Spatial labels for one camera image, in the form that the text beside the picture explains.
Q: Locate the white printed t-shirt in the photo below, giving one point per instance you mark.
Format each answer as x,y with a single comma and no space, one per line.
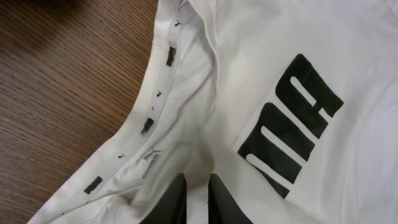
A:
292,103

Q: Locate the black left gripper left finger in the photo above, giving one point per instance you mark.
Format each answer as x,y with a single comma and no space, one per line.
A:
172,206

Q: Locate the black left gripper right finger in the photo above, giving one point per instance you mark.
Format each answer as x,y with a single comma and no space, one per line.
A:
222,208

